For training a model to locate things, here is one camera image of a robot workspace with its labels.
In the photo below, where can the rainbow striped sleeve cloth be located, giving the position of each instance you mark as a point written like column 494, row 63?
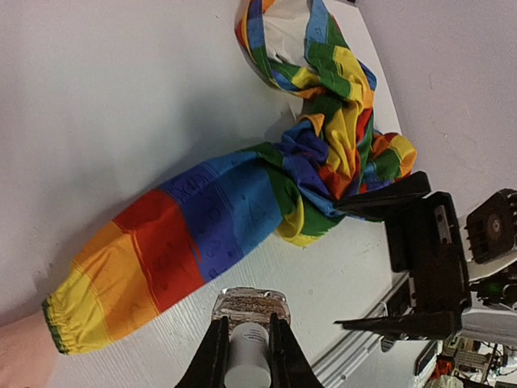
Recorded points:
column 195, row 226

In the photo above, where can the clear glitter nail polish bottle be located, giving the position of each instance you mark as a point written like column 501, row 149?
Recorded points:
column 249, row 312

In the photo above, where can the aluminium front rail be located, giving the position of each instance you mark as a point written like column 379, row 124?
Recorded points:
column 364, row 359

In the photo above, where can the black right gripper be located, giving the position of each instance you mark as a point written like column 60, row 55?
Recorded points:
column 424, row 240

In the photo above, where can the mannequin hand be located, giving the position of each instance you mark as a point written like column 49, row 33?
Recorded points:
column 28, row 353

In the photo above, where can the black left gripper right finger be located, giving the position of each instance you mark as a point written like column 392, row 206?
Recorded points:
column 288, row 364

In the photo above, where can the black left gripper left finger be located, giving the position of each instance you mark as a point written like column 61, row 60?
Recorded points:
column 209, row 364

